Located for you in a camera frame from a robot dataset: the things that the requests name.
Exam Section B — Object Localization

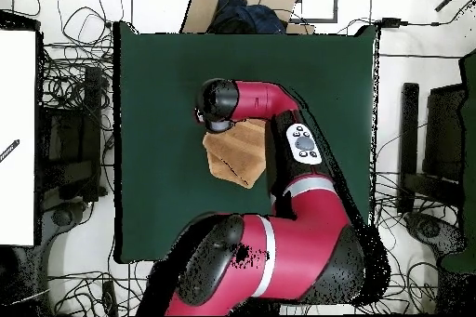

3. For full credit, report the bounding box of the white board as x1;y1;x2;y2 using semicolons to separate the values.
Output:
0;28;38;247

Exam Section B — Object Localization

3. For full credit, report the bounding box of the grey round stand base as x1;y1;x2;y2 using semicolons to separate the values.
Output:
403;210;468;258
49;201;90;229

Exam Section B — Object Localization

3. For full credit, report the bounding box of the black marker pen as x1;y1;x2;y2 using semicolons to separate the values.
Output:
0;139;20;164

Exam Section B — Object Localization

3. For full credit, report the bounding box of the black equipment stand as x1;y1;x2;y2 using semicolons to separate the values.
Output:
36;65;109;203

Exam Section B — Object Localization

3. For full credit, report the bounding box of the dark green table cloth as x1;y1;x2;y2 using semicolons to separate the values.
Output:
112;20;380;264

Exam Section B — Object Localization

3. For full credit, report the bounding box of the black cable tangle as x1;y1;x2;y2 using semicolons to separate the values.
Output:
371;171;462;315
47;270;153;316
40;0;124;139

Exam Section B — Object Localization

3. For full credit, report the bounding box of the brown cardboard box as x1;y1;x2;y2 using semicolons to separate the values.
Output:
179;0;317;35

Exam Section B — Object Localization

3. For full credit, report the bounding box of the black power strip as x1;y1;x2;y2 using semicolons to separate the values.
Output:
101;280;118;316

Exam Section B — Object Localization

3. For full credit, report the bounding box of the tan terry towel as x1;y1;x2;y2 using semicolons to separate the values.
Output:
202;117;268;189

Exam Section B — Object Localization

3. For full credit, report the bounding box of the dark blue clothing pile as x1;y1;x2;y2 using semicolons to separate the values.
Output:
207;0;287;34

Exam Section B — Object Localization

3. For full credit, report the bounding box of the black adapter cable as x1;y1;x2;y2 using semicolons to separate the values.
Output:
336;0;476;35

